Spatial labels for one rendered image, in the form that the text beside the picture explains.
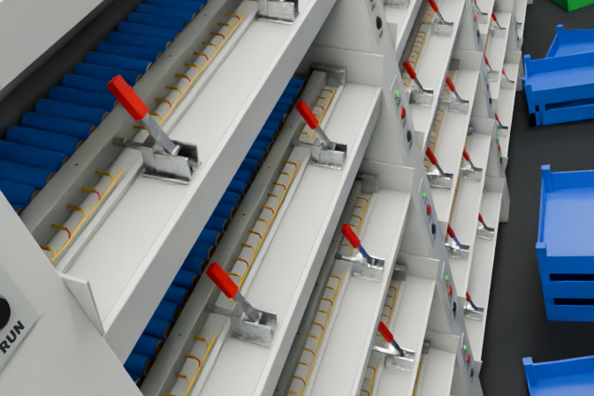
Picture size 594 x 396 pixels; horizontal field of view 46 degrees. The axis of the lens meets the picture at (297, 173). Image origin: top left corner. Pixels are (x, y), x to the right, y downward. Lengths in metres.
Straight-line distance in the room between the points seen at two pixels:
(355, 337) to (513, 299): 0.99
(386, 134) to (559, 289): 0.79
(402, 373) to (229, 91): 0.60
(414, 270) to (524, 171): 1.07
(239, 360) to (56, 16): 0.35
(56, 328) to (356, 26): 0.64
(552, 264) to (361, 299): 0.79
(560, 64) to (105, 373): 2.21
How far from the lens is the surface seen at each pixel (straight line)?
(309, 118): 0.81
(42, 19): 0.45
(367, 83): 0.99
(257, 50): 0.70
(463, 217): 1.62
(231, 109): 0.62
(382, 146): 1.05
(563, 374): 1.69
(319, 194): 0.80
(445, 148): 1.49
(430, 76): 1.37
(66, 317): 0.43
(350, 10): 0.94
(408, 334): 1.14
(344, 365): 0.88
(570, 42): 2.86
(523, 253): 1.96
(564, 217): 1.80
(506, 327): 1.79
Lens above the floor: 1.36
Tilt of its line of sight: 33 degrees down
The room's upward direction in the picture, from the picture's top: 21 degrees counter-clockwise
